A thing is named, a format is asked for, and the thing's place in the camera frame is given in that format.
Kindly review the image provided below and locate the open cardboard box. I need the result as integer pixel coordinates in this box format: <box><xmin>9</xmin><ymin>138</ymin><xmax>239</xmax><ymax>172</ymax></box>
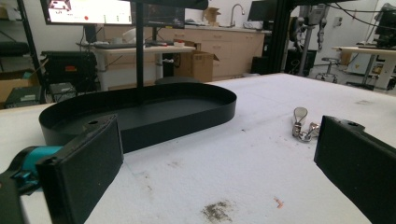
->
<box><xmin>174</xmin><ymin>40</ymin><xmax>219</xmax><ymax>84</ymax></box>

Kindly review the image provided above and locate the dark flat device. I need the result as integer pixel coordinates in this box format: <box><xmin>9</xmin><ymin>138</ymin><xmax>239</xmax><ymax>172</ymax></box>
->
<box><xmin>3</xmin><ymin>85</ymin><xmax>42</xmax><ymax>109</ymax></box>

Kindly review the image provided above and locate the small black electronics box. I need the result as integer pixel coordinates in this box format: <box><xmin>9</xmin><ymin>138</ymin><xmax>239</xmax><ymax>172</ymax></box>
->
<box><xmin>49</xmin><ymin>81</ymin><xmax>78</xmax><ymax>103</ymax></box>

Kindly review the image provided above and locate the black cable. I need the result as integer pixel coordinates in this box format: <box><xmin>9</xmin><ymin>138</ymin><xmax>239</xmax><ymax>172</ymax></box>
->
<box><xmin>323</xmin><ymin>1</ymin><xmax>396</xmax><ymax>25</ymax></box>

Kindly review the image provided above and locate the black equipment case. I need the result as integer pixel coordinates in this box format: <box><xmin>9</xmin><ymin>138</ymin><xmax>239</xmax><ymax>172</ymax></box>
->
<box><xmin>41</xmin><ymin>50</ymin><xmax>98</xmax><ymax>93</ymax></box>

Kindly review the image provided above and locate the flat cardboard box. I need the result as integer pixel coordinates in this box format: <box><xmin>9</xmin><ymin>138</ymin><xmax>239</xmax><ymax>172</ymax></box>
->
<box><xmin>0</xmin><ymin>69</ymin><xmax>40</xmax><ymax>105</ymax></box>

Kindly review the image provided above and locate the black metal frame post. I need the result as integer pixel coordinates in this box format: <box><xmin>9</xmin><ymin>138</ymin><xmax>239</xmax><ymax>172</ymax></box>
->
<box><xmin>268</xmin><ymin>0</ymin><xmax>295</xmax><ymax>75</ymax></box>

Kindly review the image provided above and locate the black screen on counter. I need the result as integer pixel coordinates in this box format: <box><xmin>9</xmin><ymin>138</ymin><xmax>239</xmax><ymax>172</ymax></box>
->
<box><xmin>247</xmin><ymin>0</ymin><xmax>276</xmax><ymax>22</ymax></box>

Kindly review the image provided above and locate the metal swivel stool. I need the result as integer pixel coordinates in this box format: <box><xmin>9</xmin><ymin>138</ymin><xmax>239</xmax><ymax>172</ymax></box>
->
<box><xmin>315</xmin><ymin>57</ymin><xmax>341</xmax><ymax>84</ymax></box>

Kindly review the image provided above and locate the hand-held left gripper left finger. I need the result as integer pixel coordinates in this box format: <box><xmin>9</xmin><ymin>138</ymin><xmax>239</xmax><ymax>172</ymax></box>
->
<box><xmin>35</xmin><ymin>114</ymin><xmax>125</xmax><ymax>224</ymax></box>

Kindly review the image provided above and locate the metal faucet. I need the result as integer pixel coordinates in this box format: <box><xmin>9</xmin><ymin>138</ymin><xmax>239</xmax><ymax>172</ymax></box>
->
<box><xmin>229</xmin><ymin>3</ymin><xmax>247</xmax><ymax>28</ymax></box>

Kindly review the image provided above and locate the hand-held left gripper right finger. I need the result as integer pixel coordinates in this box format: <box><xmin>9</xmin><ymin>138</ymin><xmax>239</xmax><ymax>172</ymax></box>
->
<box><xmin>313</xmin><ymin>115</ymin><xmax>396</xmax><ymax>224</ymax></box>

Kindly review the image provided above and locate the small cardboard box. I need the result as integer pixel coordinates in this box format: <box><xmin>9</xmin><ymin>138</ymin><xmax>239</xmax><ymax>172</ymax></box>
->
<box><xmin>202</xmin><ymin>7</ymin><xmax>221</xmax><ymax>26</ymax></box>

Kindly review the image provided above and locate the wooden cabinet counter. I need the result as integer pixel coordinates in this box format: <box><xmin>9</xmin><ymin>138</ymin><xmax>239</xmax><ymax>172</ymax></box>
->
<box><xmin>104</xmin><ymin>25</ymin><xmax>266</xmax><ymax>82</ymax></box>

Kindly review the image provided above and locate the black shelf post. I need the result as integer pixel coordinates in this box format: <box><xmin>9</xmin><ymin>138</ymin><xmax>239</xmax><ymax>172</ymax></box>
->
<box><xmin>17</xmin><ymin>0</ymin><xmax>47</xmax><ymax>105</ymax></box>

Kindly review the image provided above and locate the dark computer monitor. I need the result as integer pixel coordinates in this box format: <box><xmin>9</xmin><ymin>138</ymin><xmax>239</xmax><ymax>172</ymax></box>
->
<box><xmin>143</xmin><ymin>3</ymin><xmax>187</xmax><ymax>29</ymax></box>

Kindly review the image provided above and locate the dark keyboard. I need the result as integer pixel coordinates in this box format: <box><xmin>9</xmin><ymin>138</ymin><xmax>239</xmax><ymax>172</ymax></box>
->
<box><xmin>92</xmin><ymin>42</ymin><xmax>138</xmax><ymax>50</ymax></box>

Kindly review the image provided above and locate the black tiered oval tray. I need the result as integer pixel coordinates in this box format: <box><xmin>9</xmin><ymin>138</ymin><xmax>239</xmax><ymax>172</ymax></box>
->
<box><xmin>38</xmin><ymin>0</ymin><xmax>237</xmax><ymax>154</ymax></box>

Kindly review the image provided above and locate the black equipment on table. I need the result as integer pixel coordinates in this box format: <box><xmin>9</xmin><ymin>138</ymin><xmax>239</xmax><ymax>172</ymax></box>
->
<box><xmin>374</xmin><ymin>3</ymin><xmax>396</xmax><ymax>49</ymax></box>

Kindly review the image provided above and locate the white work table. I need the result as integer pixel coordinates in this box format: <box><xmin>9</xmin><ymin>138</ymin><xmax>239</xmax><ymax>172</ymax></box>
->
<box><xmin>332</xmin><ymin>46</ymin><xmax>396</xmax><ymax>91</ymax></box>

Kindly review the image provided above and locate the grey metal stand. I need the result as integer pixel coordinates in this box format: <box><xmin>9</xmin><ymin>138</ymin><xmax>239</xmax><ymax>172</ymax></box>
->
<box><xmin>290</xmin><ymin>5</ymin><xmax>329</xmax><ymax>77</ymax></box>

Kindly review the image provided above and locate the lit computer monitor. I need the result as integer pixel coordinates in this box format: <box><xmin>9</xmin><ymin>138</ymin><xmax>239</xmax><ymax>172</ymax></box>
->
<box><xmin>40</xmin><ymin>0</ymin><xmax>135</xmax><ymax>26</ymax></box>

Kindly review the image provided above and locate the silver metal key clip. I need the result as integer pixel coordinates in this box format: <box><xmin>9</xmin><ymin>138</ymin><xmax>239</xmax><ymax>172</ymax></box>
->
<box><xmin>291</xmin><ymin>106</ymin><xmax>321</xmax><ymax>144</ymax></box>

